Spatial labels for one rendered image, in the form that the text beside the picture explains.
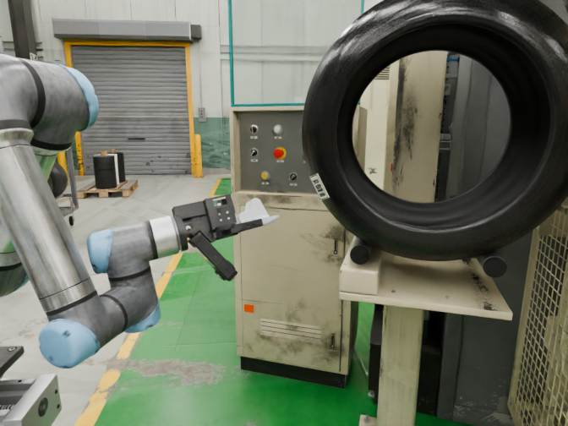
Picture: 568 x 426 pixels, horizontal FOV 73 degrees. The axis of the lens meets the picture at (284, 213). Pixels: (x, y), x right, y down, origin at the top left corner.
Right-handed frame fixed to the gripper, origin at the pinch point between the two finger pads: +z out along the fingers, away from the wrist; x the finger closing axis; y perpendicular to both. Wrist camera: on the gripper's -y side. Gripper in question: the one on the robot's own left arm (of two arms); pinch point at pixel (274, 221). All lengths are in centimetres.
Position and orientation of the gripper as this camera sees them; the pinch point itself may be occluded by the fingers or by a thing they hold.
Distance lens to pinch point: 81.8
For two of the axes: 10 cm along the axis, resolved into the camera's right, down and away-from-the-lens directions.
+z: 9.0, -2.2, 3.7
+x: -3.5, 1.3, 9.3
